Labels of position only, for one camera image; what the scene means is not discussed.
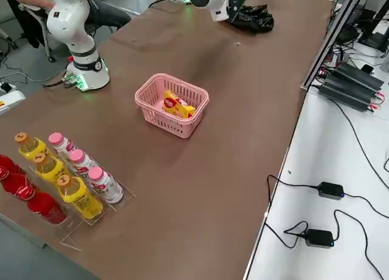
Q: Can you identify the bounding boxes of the pink plastic basket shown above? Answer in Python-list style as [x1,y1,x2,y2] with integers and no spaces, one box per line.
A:
[134,73,210,140]

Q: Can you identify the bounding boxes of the black monitor with stand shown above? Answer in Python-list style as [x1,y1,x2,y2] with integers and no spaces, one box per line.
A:
[357,0,389,58]

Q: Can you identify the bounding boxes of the black power adaptor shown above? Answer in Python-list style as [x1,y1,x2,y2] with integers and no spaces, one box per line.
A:
[305,228,335,248]
[318,181,345,201]

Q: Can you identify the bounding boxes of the red drink bottle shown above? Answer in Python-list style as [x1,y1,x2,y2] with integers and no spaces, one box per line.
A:
[14,183,68,226]
[0,154,19,173]
[0,166,31,192]

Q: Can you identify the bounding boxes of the black plastic bag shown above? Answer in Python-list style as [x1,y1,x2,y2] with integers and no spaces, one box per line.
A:
[224,3,275,35]

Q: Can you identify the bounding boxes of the yellow drink bottle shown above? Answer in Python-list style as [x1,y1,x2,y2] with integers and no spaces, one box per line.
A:
[14,132,51,161]
[55,174,104,219]
[32,152,70,185]

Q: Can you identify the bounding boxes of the office chair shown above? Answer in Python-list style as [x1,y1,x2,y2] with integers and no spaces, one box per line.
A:
[0,2,58,64]

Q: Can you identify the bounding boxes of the clear acrylic bottle stand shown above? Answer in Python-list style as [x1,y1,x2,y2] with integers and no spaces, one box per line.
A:
[0,140,137,252]

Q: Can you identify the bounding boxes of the white control box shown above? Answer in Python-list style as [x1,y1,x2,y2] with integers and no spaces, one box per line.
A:
[0,89,27,116]

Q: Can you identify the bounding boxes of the black adaptor cable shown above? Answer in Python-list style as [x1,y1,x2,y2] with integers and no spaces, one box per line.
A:
[266,174,389,219]
[263,209,384,280]

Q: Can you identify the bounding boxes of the pink cap white bottle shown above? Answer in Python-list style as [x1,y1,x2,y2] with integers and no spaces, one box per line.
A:
[48,132,77,161]
[87,166,125,205]
[69,149,98,179]

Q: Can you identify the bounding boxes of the aluminium frame post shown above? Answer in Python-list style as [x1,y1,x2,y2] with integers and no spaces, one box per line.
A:
[300,0,367,90]

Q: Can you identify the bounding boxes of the black power supply unit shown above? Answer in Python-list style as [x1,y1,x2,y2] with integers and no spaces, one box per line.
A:
[318,76,376,112]
[336,63,385,92]

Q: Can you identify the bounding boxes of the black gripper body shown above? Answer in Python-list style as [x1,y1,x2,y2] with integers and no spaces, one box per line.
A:
[227,0,238,21]

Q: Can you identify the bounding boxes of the long yellow snack box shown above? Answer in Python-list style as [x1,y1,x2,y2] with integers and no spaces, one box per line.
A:
[163,90,196,120]

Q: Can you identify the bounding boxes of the person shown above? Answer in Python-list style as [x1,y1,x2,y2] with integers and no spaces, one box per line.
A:
[8,0,132,29]

